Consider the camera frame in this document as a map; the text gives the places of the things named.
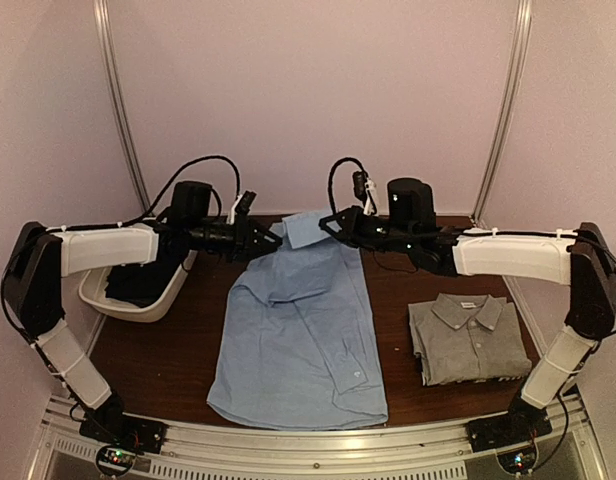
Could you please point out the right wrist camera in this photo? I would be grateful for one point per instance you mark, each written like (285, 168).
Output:
(364, 190)

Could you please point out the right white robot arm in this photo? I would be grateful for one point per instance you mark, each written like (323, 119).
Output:
(578, 259)

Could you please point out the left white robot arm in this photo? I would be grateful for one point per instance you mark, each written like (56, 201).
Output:
(31, 292)

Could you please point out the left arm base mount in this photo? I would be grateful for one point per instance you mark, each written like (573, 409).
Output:
(111, 425)

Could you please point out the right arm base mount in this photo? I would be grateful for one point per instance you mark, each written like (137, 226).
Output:
(521, 423)

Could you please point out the black shirt in basket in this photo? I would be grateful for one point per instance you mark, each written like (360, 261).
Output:
(140, 285)

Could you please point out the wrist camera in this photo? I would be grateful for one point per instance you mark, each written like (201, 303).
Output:
(241, 206)
(364, 190)

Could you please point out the front aluminium rail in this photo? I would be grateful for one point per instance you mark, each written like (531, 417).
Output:
(439, 450)

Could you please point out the light blue shirt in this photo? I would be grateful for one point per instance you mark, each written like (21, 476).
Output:
(298, 349)

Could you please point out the folded grey shirt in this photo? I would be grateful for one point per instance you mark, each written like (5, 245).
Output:
(450, 325)

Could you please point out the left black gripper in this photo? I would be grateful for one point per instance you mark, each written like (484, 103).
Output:
(242, 240)

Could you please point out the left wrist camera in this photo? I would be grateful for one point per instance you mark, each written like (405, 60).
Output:
(241, 206)

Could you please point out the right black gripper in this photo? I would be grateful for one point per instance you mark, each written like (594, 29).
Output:
(350, 232)

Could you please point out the white plastic basket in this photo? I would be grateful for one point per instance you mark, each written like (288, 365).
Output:
(92, 292)

